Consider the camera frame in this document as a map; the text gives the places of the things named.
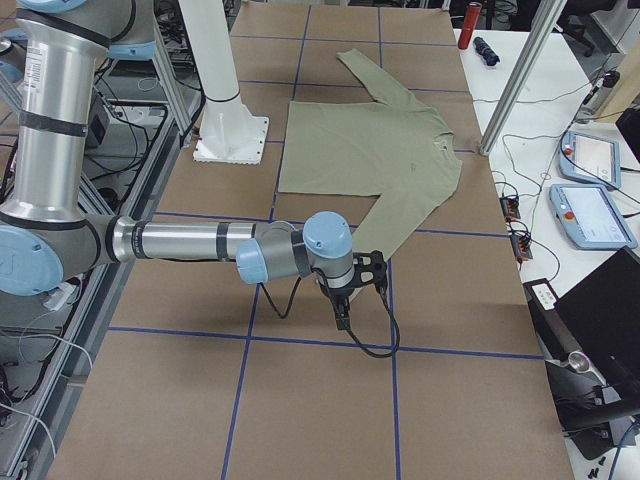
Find red cylindrical bottle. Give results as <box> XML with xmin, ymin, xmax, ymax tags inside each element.
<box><xmin>457</xmin><ymin>1</ymin><xmax>482</xmax><ymax>50</ymax></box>

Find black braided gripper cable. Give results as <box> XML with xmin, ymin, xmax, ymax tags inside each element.
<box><xmin>344</xmin><ymin>287</ymin><xmax>401</xmax><ymax>358</ymax></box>

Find orange black connector module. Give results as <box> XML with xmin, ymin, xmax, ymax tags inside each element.
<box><xmin>499</xmin><ymin>196</ymin><xmax>521</xmax><ymax>222</ymax></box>

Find black monitor on stand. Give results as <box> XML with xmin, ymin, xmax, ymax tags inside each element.
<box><xmin>524</xmin><ymin>247</ymin><xmax>639</xmax><ymax>460</ymax></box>

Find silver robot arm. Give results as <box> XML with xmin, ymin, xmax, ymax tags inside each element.
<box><xmin>1</xmin><ymin>1</ymin><xmax>387</xmax><ymax>330</ymax></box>

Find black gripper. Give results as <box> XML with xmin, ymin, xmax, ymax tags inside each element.
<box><xmin>319</xmin><ymin>250</ymin><xmax>387</xmax><ymax>330</ymax></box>

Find white camera stand pedestal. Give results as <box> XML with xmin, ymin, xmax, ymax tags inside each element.
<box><xmin>179</xmin><ymin>0</ymin><xmax>269</xmax><ymax>165</ymax></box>

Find folded dark blue umbrella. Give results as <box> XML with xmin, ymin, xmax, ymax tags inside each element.
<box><xmin>473</xmin><ymin>36</ymin><xmax>500</xmax><ymax>67</ymax></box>

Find far teach pendant tablet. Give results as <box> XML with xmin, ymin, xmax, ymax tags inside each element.
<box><xmin>558</xmin><ymin>130</ymin><xmax>621</xmax><ymax>190</ymax></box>

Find olive green long-sleeve shirt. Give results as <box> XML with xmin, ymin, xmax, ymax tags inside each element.
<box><xmin>279</xmin><ymin>49</ymin><xmax>462</xmax><ymax>258</ymax></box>

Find near teach pendant tablet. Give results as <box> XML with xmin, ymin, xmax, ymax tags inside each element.
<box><xmin>549</xmin><ymin>184</ymin><xmax>638</xmax><ymax>250</ymax></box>

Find brown paper table cover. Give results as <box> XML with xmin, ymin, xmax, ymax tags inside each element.
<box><xmin>48</xmin><ymin>2</ymin><xmax>572</xmax><ymax>479</ymax></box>

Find aluminium frame post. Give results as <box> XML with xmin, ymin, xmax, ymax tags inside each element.
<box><xmin>479</xmin><ymin>0</ymin><xmax>567</xmax><ymax>156</ymax></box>

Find teach pendant tablet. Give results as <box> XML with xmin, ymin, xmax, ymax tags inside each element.
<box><xmin>549</xmin><ymin>184</ymin><xmax>638</xmax><ymax>250</ymax></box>
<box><xmin>558</xmin><ymin>130</ymin><xmax>621</xmax><ymax>190</ymax></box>

